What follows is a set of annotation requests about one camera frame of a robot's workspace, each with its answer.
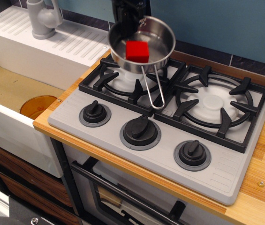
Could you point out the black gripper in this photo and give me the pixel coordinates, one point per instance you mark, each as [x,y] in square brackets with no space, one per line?
[129,14]

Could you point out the red cube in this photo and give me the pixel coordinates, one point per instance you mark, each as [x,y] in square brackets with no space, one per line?
[137,51]

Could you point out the stainless steel pan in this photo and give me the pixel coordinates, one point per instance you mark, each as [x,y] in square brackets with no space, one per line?
[161,42]

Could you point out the black left stove knob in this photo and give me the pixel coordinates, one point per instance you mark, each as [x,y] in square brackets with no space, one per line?
[94,115]

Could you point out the black stove knob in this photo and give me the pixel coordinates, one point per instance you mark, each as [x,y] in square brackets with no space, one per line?
[140,134]
[192,155]
[94,115]

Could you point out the black middle stove knob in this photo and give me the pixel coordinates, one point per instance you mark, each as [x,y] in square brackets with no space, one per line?
[140,134]

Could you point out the grey stove top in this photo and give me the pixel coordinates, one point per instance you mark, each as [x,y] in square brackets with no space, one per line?
[221,180]

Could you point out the black right stove knob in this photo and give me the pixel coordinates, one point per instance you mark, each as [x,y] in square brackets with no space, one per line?
[192,155]

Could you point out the grey toy faucet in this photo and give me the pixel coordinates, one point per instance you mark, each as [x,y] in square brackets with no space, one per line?
[43,20]

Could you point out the black left burner grate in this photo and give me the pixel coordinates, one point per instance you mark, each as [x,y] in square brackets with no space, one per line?
[128,90]

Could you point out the black burner grate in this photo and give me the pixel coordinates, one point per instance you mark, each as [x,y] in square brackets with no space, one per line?
[222,109]
[128,90]

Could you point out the white sink unit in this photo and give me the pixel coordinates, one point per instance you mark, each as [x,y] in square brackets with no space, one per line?
[30,68]

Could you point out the black right burner grate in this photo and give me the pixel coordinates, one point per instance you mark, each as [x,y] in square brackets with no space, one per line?
[222,109]

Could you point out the wooden drawer front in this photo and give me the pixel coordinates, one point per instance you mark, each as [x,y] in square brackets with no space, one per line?
[37,188]

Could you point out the oven door with handle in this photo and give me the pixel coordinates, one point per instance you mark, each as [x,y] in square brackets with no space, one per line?
[121,199]

